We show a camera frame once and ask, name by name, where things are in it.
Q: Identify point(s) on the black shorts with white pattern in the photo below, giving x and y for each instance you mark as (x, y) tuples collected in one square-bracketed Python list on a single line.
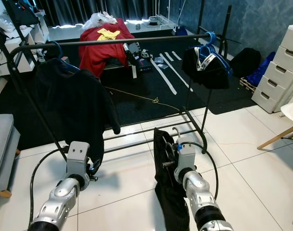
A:
[(168, 192)]

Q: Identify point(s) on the white drawer unit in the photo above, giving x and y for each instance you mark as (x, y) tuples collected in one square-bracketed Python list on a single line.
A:
[(283, 70)]

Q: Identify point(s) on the black t-shirt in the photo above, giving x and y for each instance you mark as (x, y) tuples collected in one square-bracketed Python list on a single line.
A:
[(74, 106)]

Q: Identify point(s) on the black carpet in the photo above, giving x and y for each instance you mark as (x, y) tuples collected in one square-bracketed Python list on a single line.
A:
[(141, 103)]

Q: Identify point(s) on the black curtain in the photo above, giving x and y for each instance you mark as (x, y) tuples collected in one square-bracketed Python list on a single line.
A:
[(69, 10)]

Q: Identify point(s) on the blue mop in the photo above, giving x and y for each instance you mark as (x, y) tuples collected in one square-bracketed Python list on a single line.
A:
[(179, 30)]

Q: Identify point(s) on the red shirt with yellow print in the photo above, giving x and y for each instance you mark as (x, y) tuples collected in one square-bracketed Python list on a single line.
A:
[(98, 53)]

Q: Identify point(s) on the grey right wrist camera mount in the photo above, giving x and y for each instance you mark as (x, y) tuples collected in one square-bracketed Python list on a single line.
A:
[(185, 154)]

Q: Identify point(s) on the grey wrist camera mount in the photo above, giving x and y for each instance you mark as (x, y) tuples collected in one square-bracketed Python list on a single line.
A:
[(78, 156), (185, 154)]

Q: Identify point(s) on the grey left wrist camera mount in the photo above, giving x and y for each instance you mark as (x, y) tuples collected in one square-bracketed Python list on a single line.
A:
[(78, 156)]

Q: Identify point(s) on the blue plastic hanger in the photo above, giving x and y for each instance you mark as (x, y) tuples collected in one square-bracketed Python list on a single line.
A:
[(59, 60), (211, 41)]

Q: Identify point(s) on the black garment with white band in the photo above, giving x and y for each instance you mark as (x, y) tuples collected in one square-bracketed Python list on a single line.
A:
[(209, 74)]

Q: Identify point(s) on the white plastic bag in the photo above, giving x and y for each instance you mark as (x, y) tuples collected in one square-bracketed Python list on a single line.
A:
[(100, 19)]

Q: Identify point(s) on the dark round bag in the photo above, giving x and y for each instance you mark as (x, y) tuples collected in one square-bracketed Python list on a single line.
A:
[(245, 60)]

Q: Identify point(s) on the black metal clothes rack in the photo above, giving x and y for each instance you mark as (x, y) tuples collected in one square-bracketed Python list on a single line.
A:
[(117, 41)]

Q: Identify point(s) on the white floor strip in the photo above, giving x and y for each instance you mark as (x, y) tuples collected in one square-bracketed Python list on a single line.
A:
[(163, 77)]

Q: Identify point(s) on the grey upholstered ottoman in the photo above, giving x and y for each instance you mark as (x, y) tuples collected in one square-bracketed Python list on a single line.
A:
[(4, 149)]

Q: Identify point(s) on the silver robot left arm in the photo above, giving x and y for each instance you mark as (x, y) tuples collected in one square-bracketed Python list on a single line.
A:
[(59, 202)]

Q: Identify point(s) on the small black bag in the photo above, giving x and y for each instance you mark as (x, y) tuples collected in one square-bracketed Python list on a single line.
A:
[(21, 12)]

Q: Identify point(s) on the grey clothes hanger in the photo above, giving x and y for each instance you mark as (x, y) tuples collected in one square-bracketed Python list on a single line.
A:
[(175, 131)]

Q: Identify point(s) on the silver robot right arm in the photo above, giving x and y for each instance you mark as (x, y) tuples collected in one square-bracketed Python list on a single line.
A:
[(201, 197)]

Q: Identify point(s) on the blue bag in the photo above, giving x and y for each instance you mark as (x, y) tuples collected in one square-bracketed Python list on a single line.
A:
[(261, 70)]

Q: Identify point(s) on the white shelf unit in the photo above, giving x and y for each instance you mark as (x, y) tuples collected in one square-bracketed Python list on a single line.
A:
[(31, 48)]

